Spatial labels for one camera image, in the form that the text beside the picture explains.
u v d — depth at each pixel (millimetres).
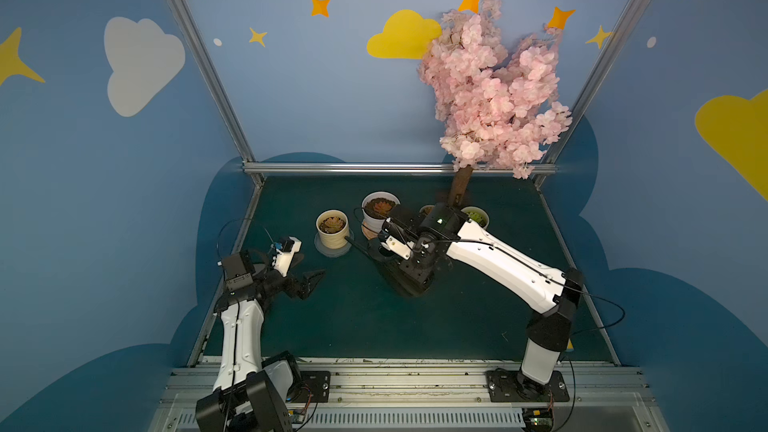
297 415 714
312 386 751
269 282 684
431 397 746
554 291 442
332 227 970
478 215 1008
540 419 720
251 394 396
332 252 986
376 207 1013
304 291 716
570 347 798
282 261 703
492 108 622
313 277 710
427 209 1044
